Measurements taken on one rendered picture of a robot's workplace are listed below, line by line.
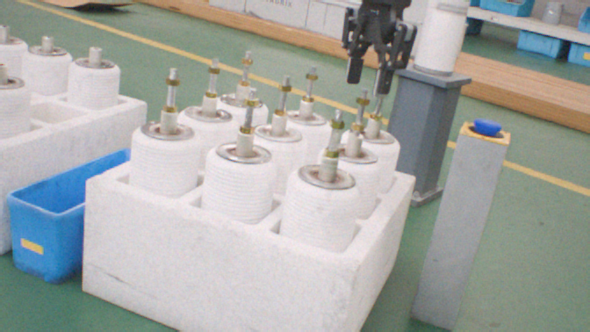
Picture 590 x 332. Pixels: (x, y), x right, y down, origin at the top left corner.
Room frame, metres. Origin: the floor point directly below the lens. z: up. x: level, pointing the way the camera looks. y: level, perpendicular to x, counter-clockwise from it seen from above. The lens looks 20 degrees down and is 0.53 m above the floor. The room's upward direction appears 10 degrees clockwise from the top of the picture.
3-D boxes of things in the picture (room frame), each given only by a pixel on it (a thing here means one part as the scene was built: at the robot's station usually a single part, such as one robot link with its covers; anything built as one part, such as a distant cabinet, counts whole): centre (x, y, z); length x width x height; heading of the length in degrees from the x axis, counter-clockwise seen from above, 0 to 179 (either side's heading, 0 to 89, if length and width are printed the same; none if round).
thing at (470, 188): (0.87, -0.27, 0.16); 0.07 x 0.07 x 0.31; 72
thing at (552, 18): (5.42, -1.97, 0.35); 0.16 x 0.15 x 0.19; 56
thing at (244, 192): (0.77, 0.07, 0.16); 0.10 x 0.10 x 0.18
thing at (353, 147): (0.85, -0.08, 0.26); 0.02 x 0.02 x 0.03
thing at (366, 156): (0.85, -0.08, 0.25); 0.08 x 0.08 x 0.01
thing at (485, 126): (0.87, -0.27, 0.32); 0.04 x 0.04 x 0.02
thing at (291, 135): (0.88, 0.03, 0.25); 0.08 x 0.08 x 0.01
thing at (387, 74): (0.81, -0.10, 0.38); 0.03 x 0.01 x 0.05; 32
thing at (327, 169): (0.73, -0.04, 0.26); 0.02 x 0.02 x 0.03
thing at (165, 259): (0.88, 0.03, 0.09); 0.39 x 0.39 x 0.18; 72
